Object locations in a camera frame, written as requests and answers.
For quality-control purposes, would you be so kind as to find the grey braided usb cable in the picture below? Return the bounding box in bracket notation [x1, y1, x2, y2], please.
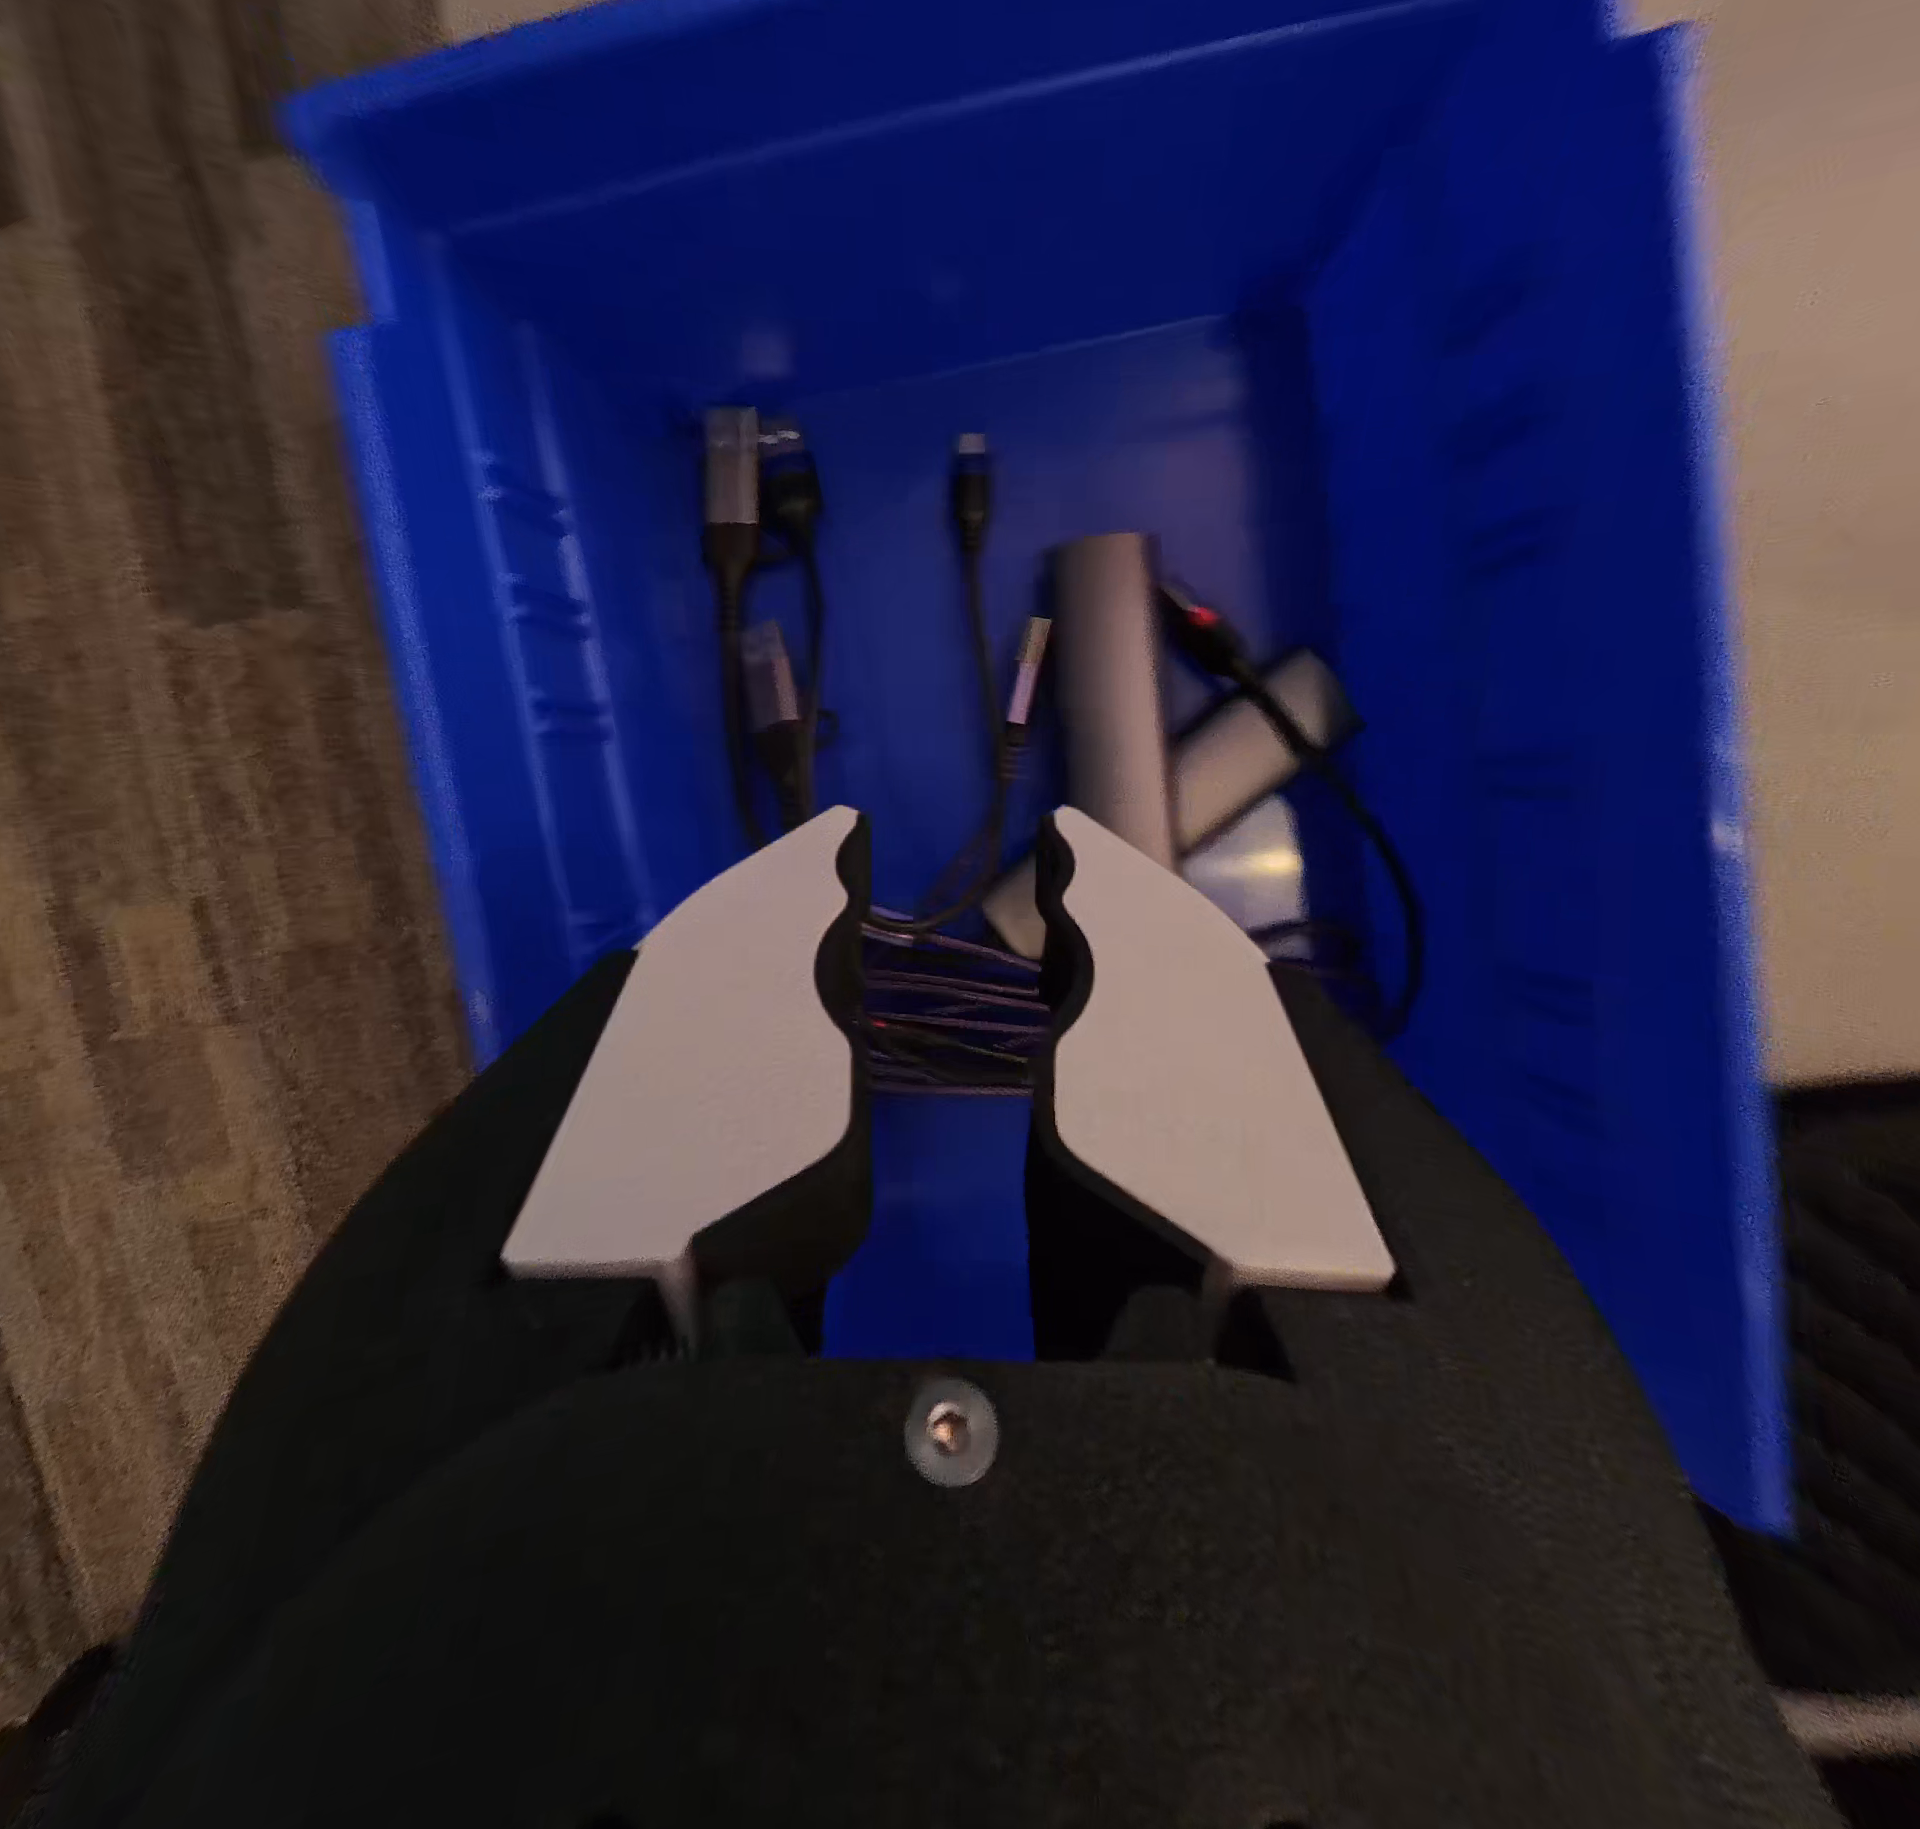
[737, 621, 824, 830]
[915, 615, 1057, 931]

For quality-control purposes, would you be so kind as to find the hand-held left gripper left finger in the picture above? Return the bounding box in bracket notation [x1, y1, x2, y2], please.
[499, 806, 879, 1342]

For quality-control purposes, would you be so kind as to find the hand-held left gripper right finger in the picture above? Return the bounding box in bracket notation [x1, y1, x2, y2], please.
[1029, 804, 1399, 1333]

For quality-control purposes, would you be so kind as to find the blue plastic bin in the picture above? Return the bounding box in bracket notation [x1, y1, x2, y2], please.
[277, 0, 1801, 1546]

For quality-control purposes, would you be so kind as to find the bundle of braided cables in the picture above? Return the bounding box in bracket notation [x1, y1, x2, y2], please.
[856, 907, 1052, 1098]

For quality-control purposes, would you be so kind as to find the black usb cable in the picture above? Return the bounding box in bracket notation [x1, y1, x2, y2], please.
[861, 430, 1009, 946]
[756, 420, 833, 722]

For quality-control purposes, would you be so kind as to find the black cable silver plug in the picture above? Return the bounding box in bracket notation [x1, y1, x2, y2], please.
[696, 404, 774, 849]

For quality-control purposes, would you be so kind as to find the black wrist rest pad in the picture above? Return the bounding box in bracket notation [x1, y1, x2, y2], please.
[1747, 1080, 1920, 1696]

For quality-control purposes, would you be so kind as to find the black cable red plug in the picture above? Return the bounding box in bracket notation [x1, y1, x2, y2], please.
[1152, 577, 1426, 1036]

